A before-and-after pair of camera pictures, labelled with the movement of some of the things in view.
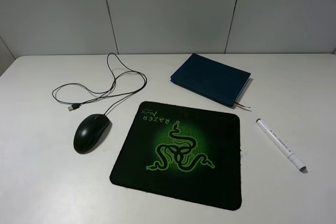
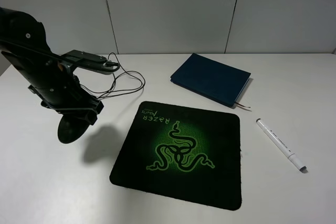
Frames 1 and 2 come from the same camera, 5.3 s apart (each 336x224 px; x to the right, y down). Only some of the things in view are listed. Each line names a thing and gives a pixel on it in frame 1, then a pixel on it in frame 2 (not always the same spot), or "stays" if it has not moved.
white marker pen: [296, 161] stays
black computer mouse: [91, 131] → [71, 128]
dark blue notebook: [218, 81] stays
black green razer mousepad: [189, 155] stays
